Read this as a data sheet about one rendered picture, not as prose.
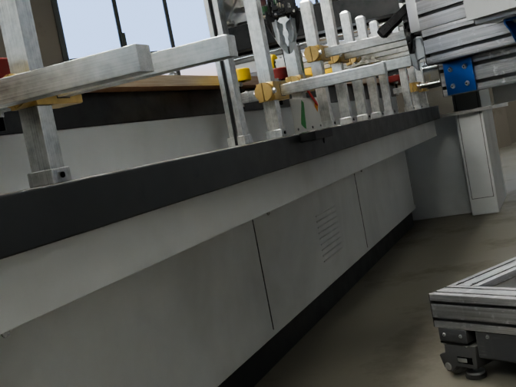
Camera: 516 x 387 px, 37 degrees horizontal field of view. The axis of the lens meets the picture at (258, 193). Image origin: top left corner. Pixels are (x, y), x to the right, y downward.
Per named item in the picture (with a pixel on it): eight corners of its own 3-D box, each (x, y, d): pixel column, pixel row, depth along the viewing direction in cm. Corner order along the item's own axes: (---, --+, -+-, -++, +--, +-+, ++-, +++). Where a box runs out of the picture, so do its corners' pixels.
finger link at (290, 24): (289, 51, 195) (283, 15, 194) (289, 54, 201) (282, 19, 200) (302, 49, 195) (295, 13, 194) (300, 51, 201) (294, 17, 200)
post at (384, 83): (396, 125, 346) (378, 20, 342) (395, 125, 342) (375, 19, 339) (388, 126, 347) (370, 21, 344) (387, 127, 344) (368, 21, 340)
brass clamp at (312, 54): (332, 60, 258) (330, 45, 257) (321, 59, 245) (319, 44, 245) (315, 64, 260) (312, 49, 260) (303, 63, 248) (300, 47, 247)
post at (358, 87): (372, 131, 300) (349, 10, 296) (369, 132, 296) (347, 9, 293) (362, 133, 301) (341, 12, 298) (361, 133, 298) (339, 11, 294)
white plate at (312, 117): (323, 128, 237) (317, 97, 237) (297, 133, 213) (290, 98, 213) (322, 128, 238) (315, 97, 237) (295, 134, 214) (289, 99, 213)
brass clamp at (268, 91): (292, 98, 213) (288, 80, 212) (275, 99, 200) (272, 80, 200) (271, 102, 215) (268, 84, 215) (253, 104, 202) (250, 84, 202)
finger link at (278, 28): (278, 54, 195) (271, 18, 194) (277, 56, 201) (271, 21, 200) (289, 51, 195) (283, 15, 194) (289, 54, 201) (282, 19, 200)
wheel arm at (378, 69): (388, 77, 199) (385, 60, 198) (385, 77, 196) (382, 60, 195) (238, 108, 215) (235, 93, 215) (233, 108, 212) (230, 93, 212)
